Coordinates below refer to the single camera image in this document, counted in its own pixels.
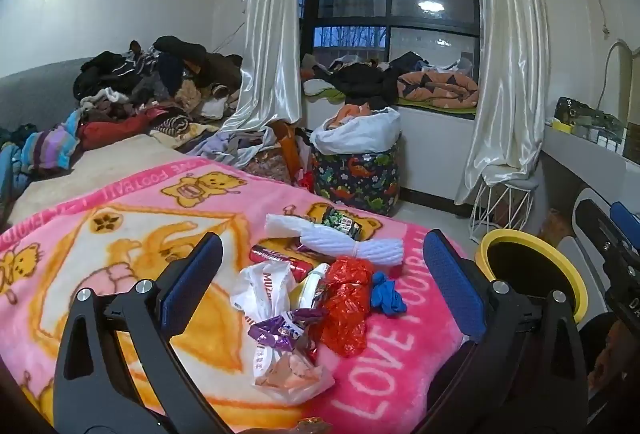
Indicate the purple candy wrapper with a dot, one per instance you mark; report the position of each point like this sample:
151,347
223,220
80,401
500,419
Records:
280,329

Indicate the white pillow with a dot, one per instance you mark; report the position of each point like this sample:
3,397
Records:
315,87

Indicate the orange tote bag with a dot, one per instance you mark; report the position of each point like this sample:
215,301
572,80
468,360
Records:
287,147

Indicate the person's right hand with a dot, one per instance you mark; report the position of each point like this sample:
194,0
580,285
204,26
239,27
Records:
605,356

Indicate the pile of clothes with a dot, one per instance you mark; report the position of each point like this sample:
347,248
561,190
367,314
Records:
165,79

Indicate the cream satin curtain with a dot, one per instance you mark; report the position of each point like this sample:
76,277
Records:
505,64
270,39

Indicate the dark patterned storage box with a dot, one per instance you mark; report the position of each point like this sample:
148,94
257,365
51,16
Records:
632,139

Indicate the dark blue garment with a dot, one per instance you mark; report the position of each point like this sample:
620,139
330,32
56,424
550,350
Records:
415,62

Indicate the cream framed mirror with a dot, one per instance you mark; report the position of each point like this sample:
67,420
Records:
622,89

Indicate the white printed plastic bag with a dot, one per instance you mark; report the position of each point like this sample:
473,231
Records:
260,289

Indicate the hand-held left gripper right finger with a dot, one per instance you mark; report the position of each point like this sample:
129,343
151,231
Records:
450,284

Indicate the white garment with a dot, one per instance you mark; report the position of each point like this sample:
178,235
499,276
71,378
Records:
457,64

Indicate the orange patterned quilt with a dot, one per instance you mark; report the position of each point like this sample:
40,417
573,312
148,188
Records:
435,89

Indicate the blue glove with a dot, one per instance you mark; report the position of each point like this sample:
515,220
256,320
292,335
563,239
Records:
387,296

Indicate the row of small bottles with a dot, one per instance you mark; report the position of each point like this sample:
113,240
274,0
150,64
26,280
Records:
607,142

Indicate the orange patterned box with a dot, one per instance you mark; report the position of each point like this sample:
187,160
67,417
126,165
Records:
555,224

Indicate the black jacket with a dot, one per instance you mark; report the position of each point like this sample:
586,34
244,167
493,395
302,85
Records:
360,79

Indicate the orange cloth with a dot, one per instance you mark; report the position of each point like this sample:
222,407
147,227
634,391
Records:
350,113

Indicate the dark green snack packet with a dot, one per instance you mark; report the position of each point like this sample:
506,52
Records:
340,220

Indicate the clear cosmetic bag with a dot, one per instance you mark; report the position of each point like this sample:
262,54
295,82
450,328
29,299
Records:
580,112

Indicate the green mat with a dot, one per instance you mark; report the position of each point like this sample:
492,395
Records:
440,110

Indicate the large white plastic bag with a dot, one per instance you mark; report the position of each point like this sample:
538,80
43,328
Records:
360,134

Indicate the beige bed sheet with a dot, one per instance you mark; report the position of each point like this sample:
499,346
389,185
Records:
115,164

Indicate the white desk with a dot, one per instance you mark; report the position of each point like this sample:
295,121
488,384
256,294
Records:
590,164

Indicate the white yellow wrapper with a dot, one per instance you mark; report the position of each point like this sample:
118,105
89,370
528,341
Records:
312,286

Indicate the red snack wrapper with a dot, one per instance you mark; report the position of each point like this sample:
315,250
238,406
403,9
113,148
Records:
270,255

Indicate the white chair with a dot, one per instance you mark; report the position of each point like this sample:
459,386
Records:
567,259

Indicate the yellow rimmed black bin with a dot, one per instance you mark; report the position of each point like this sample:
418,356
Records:
520,235

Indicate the red plastic bag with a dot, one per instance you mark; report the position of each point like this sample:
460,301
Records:
345,309

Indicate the pink printed blanket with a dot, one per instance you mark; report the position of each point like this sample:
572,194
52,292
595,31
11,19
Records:
380,364

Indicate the dinosaur print fabric basket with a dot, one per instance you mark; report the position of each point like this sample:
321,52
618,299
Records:
355,184

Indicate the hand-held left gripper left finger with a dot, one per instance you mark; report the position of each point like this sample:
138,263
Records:
192,274

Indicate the grey bed headboard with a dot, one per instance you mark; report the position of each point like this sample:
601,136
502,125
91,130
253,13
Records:
35,84

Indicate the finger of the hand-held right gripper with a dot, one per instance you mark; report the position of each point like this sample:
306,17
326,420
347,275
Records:
627,221
592,219

